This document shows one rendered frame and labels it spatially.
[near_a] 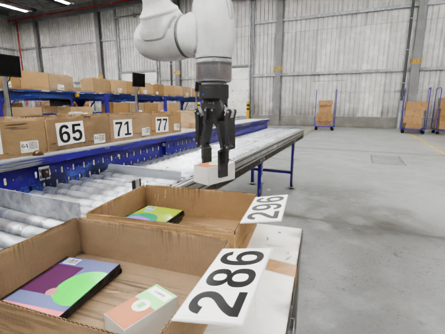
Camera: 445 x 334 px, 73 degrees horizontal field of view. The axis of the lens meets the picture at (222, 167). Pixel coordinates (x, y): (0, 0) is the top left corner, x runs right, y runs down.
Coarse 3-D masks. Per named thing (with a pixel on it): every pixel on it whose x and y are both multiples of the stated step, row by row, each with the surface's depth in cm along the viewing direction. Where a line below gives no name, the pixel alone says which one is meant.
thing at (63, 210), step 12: (0, 192) 110; (12, 192) 107; (0, 204) 111; (12, 204) 108; (24, 204) 105; (36, 204) 102; (48, 204) 99; (60, 204) 97; (72, 204) 95; (48, 216) 101; (60, 216) 98; (72, 216) 96
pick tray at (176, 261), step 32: (64, 224) 67; (96, 224) 69; (128, 224) 66; (0, 256) 54; (32, 256) 60; (64, 256) 68; (96, 256) 71; (128, 256) 68; (160, 256) 65; (192, 256) 62; (0, 288) 54; (128, 288) 58; (192, 288) 58; (0, 320) 41; (32, 320) 39; (64, 320) 37; (96, 320) 50
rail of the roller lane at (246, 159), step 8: (288, 136) 349; (296, 136) 392; (272, 144) 283; (280, 144) 313; (248, 152) 230; (256, 152) 239; (232, 160) 198; (240, 160) 210; (248, 160) 223; (240, 168) 209; (176, 184) 139; (184, 184) 140; (192, 184) 148; (200, 184) 155
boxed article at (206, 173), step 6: (210, 162) 81; (216, 162) 81; (228, 162) 81; (234, 162) 81; (198, 168) 77; (204, 168) 75; (210, 168) 75; (216, 168) 76; (228, 168) 79; (234, 168) 81; (198, 174) 77; (204, 174) 75; (210, 174) 75; (216, 174) 76; (228, 174) 80; (234, 174) 81; (198, 180) 77; (204, 180) 76; (210, 180) 75; (216, 180) 77; (222, 180) 78
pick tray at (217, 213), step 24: (144, 192) 99; (168, 192) 97; (192, 192) 95; (216, 192) 93; (240, 192) 90; (96, 216) 72; (120, 216) 87; (192, 216) 96; (216, 216) 94; (240, 216) 92; (240, 240) 68
